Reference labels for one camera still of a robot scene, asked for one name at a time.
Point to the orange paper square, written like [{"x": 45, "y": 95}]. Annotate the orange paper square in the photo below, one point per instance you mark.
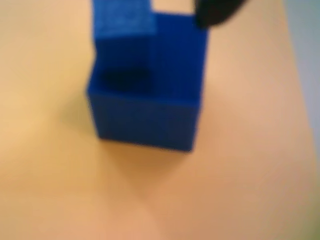
[{"x": 50, "y": 175}]

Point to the small blue cube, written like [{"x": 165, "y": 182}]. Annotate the small blue cube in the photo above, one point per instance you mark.
[{"x": 150, "y": 120}]

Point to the tiny blue cube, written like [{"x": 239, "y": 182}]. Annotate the tiny blue cube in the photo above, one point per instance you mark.
[{"x": 122, "y": 22}]

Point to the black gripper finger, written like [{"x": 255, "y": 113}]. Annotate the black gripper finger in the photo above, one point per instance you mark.
[{"x": 217, "y": 11}]

